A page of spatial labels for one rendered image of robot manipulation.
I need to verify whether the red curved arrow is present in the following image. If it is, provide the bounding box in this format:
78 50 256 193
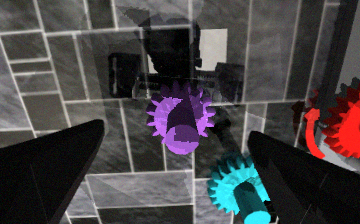
303 107 324 158

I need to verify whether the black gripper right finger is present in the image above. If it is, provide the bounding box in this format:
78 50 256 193
247 131 360 224

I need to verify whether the grey flat board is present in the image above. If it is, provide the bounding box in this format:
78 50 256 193
314 0 360 172

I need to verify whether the red gear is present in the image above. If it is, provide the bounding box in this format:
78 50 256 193
322 82 360 158

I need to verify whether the cyan gear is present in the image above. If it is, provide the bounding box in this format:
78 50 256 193
207 155 270 224

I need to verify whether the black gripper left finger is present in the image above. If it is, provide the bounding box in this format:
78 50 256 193
0 119 105 224

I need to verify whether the purple gear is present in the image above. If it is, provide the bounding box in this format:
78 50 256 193
146 81 216 154

